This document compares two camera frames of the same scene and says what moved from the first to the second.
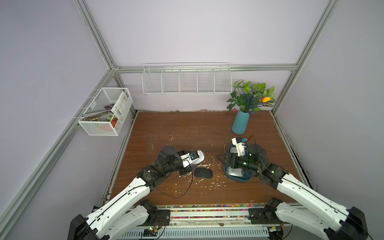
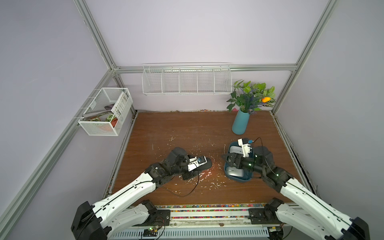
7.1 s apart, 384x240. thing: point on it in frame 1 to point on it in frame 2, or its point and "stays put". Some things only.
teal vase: x=240 y=123 stays put
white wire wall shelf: x=187 y=79 stays put
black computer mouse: x=203 y=172 to x=206 y=166
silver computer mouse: x=235 y=172 stays put
